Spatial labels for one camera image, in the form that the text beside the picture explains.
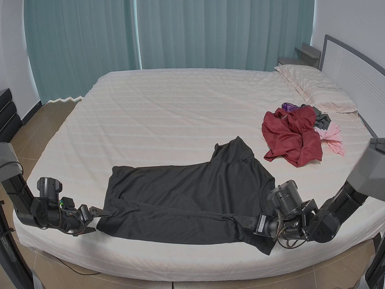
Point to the bed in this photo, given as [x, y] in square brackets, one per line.
[180, 101]

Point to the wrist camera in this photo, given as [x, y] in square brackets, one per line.
[261, 224]
[84, 213]

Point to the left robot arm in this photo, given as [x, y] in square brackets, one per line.
[24, 197]

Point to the grey bedside table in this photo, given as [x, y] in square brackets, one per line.
[297, 60]

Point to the dark red garment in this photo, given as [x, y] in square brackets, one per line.
[285, 137]

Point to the cream pillow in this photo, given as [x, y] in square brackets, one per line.
[318, 87]

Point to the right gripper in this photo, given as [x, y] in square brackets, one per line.
[275, 229]

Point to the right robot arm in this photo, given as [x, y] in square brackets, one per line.
[364, 173]

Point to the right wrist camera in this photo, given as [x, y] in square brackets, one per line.
[261, 224]

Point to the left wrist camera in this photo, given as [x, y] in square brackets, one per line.
[84, 213]

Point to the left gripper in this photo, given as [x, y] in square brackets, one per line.
[73, 221]

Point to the black T-shirt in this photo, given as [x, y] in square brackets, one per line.
[186, 197]

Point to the purple garment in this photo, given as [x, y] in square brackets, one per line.
[289, 107]

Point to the pink garment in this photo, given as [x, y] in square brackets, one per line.
[332, 137]

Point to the grey garment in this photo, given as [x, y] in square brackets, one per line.
[322, 119]

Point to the black chest of drawers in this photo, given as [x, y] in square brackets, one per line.
[7, 113]

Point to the blue-green curtain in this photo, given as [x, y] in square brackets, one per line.
[225, 26]
[81, 41]

